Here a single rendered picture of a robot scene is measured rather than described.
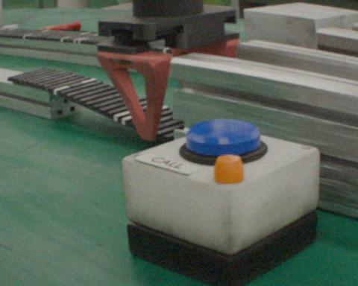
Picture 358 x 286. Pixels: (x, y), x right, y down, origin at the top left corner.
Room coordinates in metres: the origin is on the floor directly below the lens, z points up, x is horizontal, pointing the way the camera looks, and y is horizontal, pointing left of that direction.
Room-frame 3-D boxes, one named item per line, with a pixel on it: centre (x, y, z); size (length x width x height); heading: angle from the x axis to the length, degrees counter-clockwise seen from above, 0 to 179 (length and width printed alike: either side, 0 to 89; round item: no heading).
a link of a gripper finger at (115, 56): (0.60, 0.01, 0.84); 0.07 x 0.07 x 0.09; 45
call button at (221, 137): (0.40, -0.02, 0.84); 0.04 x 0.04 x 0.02
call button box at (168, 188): (0.41, -0.03, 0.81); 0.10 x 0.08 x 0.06; 134
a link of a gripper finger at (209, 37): (0.62, -0.01, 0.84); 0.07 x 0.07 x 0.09; 45
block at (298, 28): (0.73, -0.13, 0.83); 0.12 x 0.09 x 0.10; 134
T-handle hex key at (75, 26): (1.22, 0.15, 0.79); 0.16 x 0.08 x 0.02; 37
